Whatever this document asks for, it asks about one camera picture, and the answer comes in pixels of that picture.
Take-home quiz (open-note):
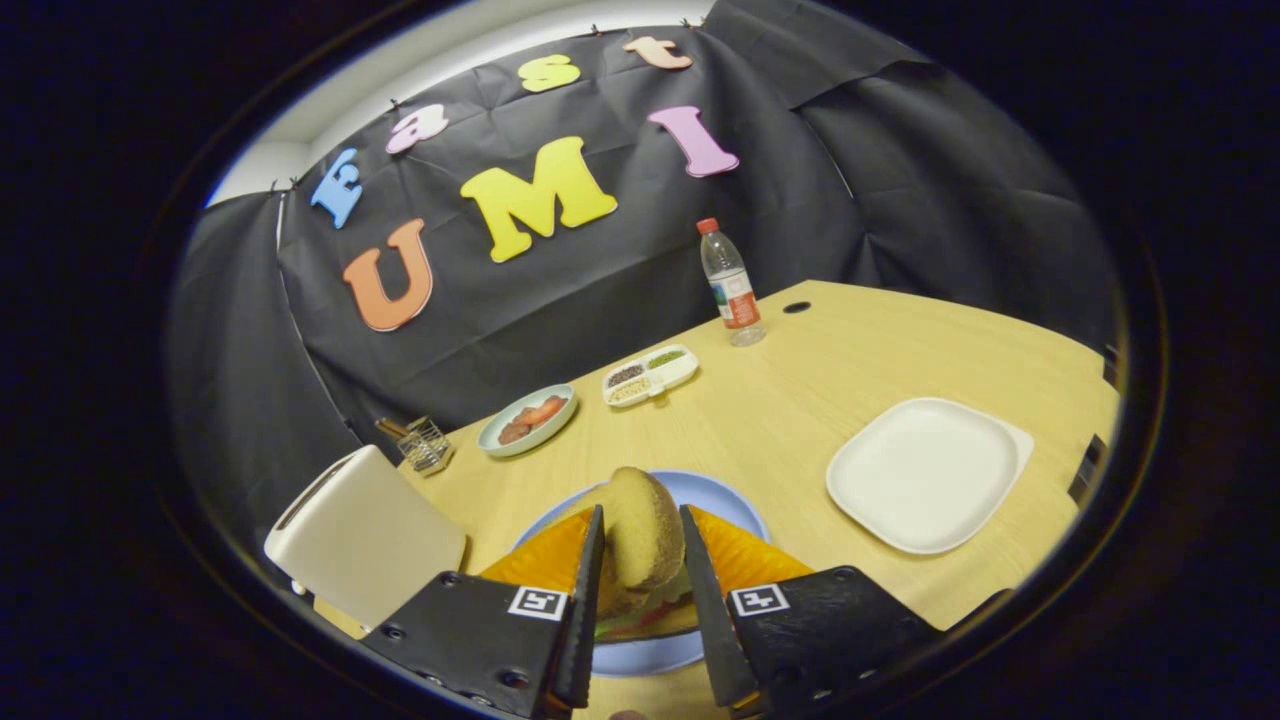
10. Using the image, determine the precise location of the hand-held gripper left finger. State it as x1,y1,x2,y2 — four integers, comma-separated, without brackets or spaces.
362,504,606,720

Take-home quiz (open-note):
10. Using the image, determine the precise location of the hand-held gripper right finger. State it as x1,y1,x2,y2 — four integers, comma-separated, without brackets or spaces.
679,504,941,716

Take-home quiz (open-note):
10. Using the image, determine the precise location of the green lettuce leaf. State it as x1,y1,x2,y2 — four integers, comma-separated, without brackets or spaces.
596,590,701,643

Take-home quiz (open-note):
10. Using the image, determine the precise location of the brown bread slice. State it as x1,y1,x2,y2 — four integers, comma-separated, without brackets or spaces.
575,466,687,616

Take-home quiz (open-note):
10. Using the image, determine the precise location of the blue round plate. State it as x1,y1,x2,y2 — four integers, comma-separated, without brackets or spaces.
512,470,771,678

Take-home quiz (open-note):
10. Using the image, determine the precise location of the pale green round plate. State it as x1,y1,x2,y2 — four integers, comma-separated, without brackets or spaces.
477,384,579,458

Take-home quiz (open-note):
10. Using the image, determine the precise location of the white toaster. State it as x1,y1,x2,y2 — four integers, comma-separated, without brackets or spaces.
264,445,468,633

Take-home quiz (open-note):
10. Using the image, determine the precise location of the white divided seed dish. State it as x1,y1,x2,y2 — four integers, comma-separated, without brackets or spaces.
602,344,700,408

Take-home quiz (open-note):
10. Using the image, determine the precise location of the white square plate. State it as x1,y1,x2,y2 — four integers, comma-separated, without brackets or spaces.
826,397,1035,556

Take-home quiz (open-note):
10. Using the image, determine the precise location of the black backdrop cloth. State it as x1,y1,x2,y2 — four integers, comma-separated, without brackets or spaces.
165,0,1121,521

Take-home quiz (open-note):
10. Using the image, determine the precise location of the clear bottle red cap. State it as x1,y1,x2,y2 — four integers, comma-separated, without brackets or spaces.
696,217,768,348

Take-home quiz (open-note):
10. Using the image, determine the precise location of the metal wire basket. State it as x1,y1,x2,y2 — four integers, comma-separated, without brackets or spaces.
375,416,456,475

